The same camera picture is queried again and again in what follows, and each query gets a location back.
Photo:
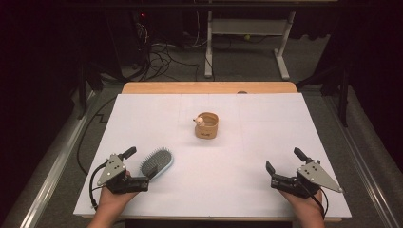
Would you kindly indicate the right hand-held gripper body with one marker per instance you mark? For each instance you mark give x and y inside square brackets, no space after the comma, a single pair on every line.
[312,177]

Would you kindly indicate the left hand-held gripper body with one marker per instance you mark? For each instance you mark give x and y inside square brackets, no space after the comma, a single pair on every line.
[111,170]

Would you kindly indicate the blue hairbrush with grey bristles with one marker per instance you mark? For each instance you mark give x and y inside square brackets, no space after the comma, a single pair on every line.
[157,162]

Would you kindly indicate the tan cup with animal figure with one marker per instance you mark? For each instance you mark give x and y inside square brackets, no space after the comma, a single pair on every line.
[206,126]

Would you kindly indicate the person's right hand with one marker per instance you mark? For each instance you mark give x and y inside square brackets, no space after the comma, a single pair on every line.
[304,204]

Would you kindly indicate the person's left hand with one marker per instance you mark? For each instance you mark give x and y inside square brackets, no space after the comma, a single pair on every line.
[111,201]

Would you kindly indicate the white table sheet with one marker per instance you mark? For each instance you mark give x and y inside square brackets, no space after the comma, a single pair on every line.
[221,171]

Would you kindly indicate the black stand leg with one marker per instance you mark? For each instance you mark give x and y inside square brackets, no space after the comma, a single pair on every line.
[343,95]
[83,91]

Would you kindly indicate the wooden table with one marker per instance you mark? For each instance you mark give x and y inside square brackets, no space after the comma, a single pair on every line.
[209,87]

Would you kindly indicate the small green ball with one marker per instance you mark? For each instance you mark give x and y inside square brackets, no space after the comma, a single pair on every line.
[247,37]

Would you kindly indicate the metal floor rail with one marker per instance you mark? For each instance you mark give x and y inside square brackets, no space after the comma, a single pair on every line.
[358,152]
[60,158]

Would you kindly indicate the white metal desk frame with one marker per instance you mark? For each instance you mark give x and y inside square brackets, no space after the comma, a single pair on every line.
[247,27]

